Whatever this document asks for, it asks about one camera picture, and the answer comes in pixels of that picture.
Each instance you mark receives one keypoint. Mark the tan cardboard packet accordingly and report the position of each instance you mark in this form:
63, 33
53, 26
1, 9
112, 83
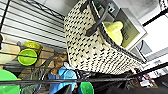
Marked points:
46, 55

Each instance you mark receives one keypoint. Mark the orange brown toy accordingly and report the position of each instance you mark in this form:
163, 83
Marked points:
61, 58

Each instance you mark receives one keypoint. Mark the green round container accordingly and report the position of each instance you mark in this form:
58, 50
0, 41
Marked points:
7, 83

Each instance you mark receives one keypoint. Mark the yellow packet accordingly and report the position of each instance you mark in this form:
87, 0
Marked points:
114, 30

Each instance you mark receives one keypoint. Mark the blue plush toy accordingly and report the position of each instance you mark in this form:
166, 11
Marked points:
63, 77

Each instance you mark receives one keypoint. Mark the dark green bowl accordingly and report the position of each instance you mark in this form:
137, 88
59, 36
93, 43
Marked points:
86, 88

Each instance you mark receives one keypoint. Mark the yellow toy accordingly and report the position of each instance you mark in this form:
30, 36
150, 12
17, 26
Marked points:
32, 44

